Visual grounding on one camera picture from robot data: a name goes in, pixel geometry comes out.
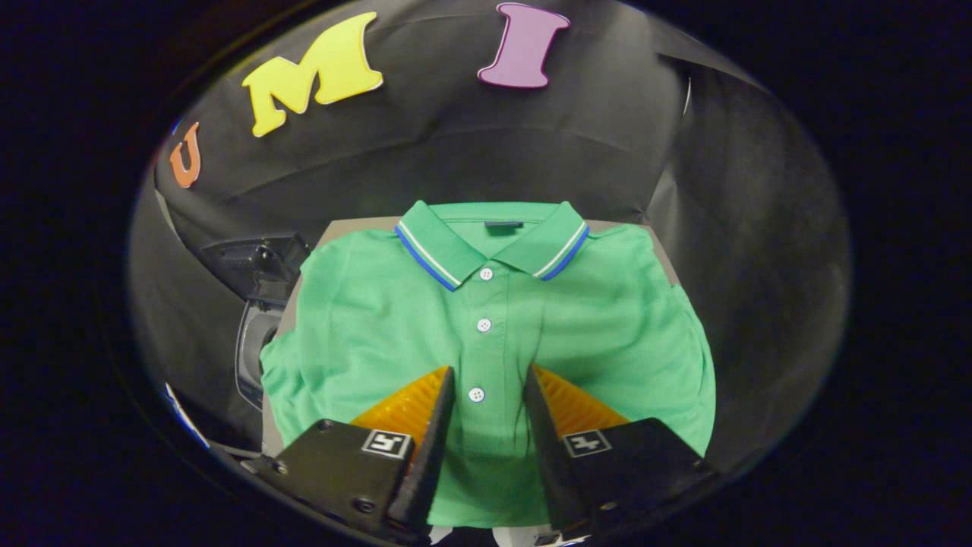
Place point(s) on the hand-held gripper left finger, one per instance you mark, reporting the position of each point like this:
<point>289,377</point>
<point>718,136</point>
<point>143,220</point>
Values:
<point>433,448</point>

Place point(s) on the dark washing machine lid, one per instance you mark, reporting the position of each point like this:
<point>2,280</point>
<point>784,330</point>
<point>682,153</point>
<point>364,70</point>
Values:
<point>254,262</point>

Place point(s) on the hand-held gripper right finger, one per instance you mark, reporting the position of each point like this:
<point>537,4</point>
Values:
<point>547,456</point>

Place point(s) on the beige cabinet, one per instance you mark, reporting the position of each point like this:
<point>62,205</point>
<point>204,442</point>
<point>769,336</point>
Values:
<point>357,226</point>

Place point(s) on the green polo shirt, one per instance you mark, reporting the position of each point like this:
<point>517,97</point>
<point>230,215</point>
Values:
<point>380,327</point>

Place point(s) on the black backdrop cloth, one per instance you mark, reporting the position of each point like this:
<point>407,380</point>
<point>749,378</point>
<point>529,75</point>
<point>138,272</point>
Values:
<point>456,144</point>

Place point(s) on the blue white object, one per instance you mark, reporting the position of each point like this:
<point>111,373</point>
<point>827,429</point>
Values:
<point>186,418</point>

